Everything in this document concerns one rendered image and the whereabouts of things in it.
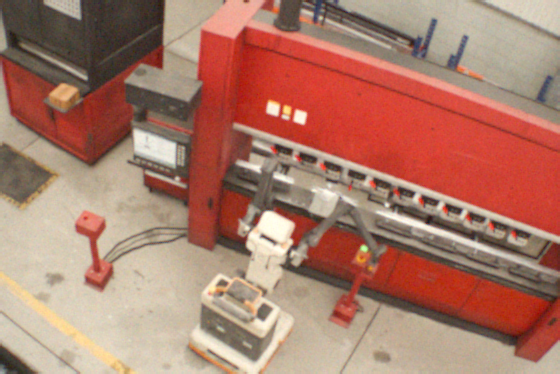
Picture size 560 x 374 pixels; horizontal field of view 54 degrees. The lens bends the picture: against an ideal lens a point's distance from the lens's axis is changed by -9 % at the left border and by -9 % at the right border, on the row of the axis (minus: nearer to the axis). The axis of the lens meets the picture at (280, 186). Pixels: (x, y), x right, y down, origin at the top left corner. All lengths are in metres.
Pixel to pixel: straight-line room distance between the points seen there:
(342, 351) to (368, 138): 1.87
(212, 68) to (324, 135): 0.97
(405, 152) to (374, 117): 0.36
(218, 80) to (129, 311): 2.15
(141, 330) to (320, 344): 1.52
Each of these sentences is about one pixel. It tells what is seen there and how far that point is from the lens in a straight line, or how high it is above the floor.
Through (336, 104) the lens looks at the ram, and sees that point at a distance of 4.24.
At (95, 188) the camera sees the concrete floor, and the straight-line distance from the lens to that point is 6.08.
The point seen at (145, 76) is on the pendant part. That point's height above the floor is 1.95.
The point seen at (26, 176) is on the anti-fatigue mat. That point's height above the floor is 0.01.
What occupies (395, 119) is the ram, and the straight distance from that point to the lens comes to 4.20.
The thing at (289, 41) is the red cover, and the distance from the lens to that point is 4.06.
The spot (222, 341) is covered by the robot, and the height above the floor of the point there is 0.33.
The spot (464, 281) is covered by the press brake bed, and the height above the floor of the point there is 0.67.
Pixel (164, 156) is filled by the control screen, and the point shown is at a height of 1.40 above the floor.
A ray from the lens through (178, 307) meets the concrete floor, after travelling 5.19.
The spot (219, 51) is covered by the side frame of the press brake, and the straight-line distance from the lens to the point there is 4.07.
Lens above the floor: 4.42
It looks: 46 degrees down
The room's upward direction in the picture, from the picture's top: 12 degrees clockwise
